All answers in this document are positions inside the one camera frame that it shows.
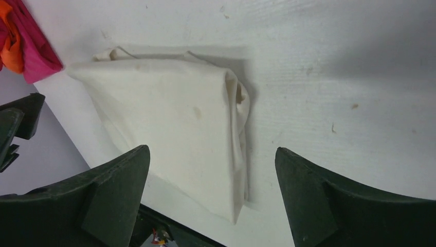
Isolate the white t shirt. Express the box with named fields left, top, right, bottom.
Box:
left=66, top=48, right=250, bottom=224

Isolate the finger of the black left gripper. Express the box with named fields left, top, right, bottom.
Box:
left=1, top=93, right=45, bottom=172

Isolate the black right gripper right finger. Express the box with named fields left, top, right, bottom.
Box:
left=275, top=147, right=435, bottom=246

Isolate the orange folded shirt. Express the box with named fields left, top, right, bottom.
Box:
left=1, top=1, right=24, bottom=74

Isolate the magenta folded shirt bottom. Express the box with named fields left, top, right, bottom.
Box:
left=6, top=1, right=63, bottom=84

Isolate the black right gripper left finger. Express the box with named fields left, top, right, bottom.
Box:
left=1, top=145, right=150, bottom=246

